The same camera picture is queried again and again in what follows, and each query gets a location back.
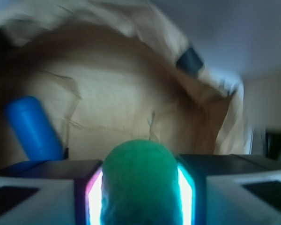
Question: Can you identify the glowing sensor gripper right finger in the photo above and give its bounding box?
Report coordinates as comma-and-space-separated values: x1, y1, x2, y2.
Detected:
177, 154, 281, 225

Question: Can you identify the crumpled brown paper bag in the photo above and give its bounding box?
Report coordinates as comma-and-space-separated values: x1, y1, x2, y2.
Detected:
0, 0, 249, 169

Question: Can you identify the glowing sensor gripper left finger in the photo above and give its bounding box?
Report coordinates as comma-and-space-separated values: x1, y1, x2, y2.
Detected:
0, 160, 103, 225

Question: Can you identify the blue plastic capsule bottle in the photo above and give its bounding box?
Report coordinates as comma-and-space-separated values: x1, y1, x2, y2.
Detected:
5, 96, 64, 162

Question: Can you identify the green dimpled foam ball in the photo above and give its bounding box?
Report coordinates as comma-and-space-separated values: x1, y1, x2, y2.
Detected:
100, 139, 183, 225

